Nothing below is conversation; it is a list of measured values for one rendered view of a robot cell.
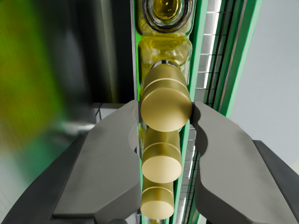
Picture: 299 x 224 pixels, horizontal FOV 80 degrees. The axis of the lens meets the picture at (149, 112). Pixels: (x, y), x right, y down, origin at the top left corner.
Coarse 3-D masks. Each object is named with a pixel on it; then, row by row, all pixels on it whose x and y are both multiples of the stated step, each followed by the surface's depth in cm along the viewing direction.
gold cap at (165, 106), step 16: (144, 80) 14; (160, 80) 12; (176, 80) 12; (144, 96) 11; (160, 96) 11; (176, 96) 11; (144, 112) 12; (160, 112) 12; (176, 112) 11; (160, 128) 12; (176, 128) 12
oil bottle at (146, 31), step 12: (156, 0) 17; (168, 0) 17; (156, 12) 17; (168, 12) 17; (192, 12) 15; (144, 24) 16; (192, 24) 16; (144, 36) 18; (156, 36) 17; (168, 36) 17; (180, 36) 17
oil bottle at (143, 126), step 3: (141, 90) 22; (141, 93) 21; (141, 96) 21; (141, 120) 21; (141, 123) 22; (144, 123) 21; (141, 126) 22; (144, 126) 21; (147, 126) 21; (144, 129) 22; (177, 129) 21; (180, 129) 22
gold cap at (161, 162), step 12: (156, 132) 16; (168, 132) 16; (144, 144) 16; (156, 144) 15; (168, 144) 15; (144, 156) 15; (156, 156) 14; (168, 156) 14; (180, 156) 15; (144, 168) 15; (156, 168) 14; (168, 168) 14; (180, 168) 14; (156, 180) 15; (168, 180) 15
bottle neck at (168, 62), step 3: (159, 60) 17; (162, 60) 16; (165, 60) 16; (168, 60) 17; (156, 63) 17; (159, 63) 16; (162, 63) 16; (165, 63) 16; (168, 63) 16; (171, 63) 16; (174, 63) 17; (153, 66) 17; (177, 66) 17; (150, 69) 17
